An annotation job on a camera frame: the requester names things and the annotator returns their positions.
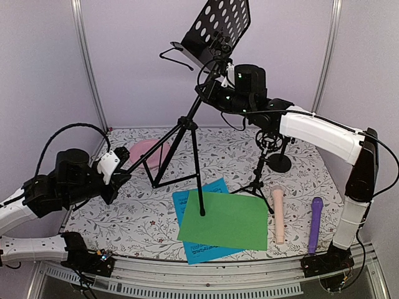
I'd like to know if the pink round plate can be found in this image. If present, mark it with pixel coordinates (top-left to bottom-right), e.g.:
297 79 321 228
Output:
129 139 171 171

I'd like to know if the black perforated music stand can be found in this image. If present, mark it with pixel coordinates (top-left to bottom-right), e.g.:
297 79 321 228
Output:
127 1 251 216

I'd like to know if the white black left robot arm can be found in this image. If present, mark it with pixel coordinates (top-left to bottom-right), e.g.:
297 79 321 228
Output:
1 147 131 270

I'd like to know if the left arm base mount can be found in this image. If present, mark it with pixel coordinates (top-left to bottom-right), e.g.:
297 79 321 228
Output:
60 232 115 278

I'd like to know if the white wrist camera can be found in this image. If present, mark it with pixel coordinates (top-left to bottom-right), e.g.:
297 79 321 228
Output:
221 62 235 88
97 151 120 185

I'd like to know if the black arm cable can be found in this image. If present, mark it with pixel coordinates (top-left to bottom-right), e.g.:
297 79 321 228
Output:
198 57 399 199
34 123 112 178

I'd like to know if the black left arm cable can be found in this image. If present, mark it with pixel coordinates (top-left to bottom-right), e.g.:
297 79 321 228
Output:
34 123 112 178

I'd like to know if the blue sheet music paper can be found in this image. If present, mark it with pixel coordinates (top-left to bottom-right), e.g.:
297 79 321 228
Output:
172 178 243 265

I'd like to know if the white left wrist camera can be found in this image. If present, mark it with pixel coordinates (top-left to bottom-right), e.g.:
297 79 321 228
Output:
97 151 120 185

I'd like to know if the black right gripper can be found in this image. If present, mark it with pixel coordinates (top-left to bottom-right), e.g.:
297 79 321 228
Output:
193 78 252 118

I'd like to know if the green paper sheet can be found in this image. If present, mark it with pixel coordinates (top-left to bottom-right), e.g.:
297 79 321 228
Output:
177 191 269 251

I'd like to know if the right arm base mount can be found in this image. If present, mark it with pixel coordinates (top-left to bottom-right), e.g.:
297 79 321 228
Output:
300 242 366 293

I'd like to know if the black round-base mic stand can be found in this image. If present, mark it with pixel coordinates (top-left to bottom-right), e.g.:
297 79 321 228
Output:
268 137 292 173

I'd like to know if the pink beige microphone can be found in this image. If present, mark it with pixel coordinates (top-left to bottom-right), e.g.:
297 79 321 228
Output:
272 186 284 245

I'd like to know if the purple microphone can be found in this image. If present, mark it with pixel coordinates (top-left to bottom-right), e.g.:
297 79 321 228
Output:
308 197 324 255

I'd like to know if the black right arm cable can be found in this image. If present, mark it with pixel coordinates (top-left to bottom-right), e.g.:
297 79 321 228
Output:
198 57 399 199

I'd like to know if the black shock mount tripod stand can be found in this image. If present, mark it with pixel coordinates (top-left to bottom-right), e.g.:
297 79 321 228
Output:
231 130 283 215

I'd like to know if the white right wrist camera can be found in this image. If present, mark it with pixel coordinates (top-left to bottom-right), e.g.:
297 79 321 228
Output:
221 62 235 88

